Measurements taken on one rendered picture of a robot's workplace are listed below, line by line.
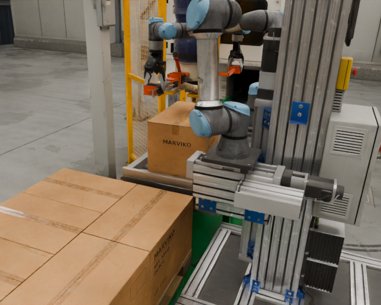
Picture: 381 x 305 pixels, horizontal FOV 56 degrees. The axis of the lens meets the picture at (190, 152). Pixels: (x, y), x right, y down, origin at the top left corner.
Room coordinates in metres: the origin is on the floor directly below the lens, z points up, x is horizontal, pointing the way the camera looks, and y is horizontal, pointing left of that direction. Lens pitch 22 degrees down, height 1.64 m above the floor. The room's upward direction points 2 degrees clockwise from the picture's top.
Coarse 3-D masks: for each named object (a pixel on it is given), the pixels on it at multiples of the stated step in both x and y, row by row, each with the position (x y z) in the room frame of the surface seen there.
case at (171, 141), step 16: (176, 112) 2.45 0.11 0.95; (160, 128) 2.18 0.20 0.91; (176, 128) 2.15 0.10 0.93; (160, 144) 2.18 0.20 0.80; (176, 144) 2.15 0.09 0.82; (192, 144) 2.12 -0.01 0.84; (208, 144) 2.15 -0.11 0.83; (160, 160) 2.18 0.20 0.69; (176, 160) 2.15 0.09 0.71; (176, 176) 2.15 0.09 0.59
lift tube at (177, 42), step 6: (180, 18) 2.37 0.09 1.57; (174, 42) 2.42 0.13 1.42; (180, 42) 2.37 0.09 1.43; (186, 42) 2.35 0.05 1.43; (192, 42) 2.35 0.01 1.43; (174, 48) 2.41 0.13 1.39; (180, 48) 2.36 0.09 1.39; (186, 48) 2.34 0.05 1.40; (192, 48) 2.34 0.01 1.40; (174, 60) 2.40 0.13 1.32; (180, 60) 2.36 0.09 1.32; (186, 60) 2.35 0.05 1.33; (192, 60) 2.35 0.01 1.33
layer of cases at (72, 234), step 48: (48, 192) 1.95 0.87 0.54; (96, 192) 1.97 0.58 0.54; (144, 192) 2.00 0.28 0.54; (0, 240) 1.46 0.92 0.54; (48, 240) 1.47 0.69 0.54; (96, 240) 1.49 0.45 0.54; (144, 240) 1.50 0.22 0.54; (0, 288) 1.14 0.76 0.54; (48, 288) 1.15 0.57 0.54; (96, 288) 1.16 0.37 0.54; (144, 288) 1.35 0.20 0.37
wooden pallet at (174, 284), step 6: (186, 258) 1.89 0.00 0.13; (186, 264) 1.89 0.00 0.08; (180, 270) 1.85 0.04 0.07; (186, 270) 1.90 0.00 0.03; (174, 276) 1.71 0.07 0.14; (180, 276) 1.85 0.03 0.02; (174, 282) 1.79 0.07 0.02; (180, 282) 1.80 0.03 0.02; (168, 288) 1.62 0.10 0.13; (174, 288) 1.74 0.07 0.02; (168, 294) 1.69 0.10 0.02; (174, 294) 1.71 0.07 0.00; (162, 300) 1.64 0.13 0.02; (168, 300) 1.64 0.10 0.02
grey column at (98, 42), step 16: (96, 16) 3.10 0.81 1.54; (96, 32) 3.10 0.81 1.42; (96, 48) 3.11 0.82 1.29; (96, 64) 3.11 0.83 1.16; (96, 80) 3.11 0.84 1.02; (96, 96) 3.12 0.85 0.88; (96, 112) 3.12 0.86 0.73; (112, 112) 3.20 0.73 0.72; (96, 128) 3.12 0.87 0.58; (112, 128) 3.18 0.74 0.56; (96, 144) 3.13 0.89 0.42; (112, 144) 3.17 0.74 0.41; (96, 160) 3.13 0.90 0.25; (112, 160) 3.16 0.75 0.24; (112, 176) 3.14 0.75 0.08
